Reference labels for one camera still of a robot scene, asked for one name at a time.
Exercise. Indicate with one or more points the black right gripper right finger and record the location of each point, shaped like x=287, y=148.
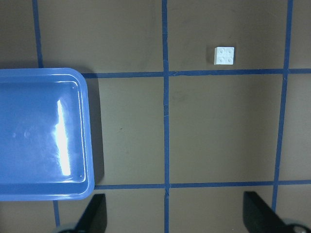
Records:
x=258, y=217

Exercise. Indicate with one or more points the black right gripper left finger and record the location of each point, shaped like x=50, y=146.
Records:
x=94, y=218

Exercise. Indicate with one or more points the white square toy block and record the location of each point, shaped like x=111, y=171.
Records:
x=224, y=55

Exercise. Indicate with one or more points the blue plastic tray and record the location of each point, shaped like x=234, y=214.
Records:
x=45, y=135

